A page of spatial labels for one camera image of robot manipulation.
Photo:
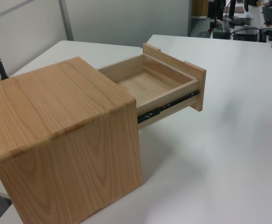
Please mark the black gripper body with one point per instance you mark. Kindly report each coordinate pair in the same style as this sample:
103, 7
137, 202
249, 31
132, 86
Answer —
212, 9

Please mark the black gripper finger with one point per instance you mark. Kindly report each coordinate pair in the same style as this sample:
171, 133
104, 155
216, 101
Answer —
214, 23
211, 23

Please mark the light wooden drawer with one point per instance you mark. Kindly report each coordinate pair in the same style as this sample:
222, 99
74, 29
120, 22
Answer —
149, 84

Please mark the black metal drawer slide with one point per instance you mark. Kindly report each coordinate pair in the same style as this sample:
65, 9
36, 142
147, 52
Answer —
149, 114

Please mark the black computer box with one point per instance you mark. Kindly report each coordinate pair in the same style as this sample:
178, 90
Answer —
221, 32

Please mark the brown wooden panel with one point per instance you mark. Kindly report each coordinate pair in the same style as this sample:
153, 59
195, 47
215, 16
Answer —
200, 8

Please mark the black pole with base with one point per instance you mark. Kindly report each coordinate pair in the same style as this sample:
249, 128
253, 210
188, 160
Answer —
232, 11

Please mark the black flat electronic device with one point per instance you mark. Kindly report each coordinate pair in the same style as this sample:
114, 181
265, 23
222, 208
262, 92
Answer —
246, 33

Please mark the light oak wooden cabinet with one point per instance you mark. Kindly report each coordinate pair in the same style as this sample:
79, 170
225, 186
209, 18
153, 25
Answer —
56, 116

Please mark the grey metal partition post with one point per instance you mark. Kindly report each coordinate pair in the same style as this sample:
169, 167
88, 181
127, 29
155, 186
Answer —
67, 21

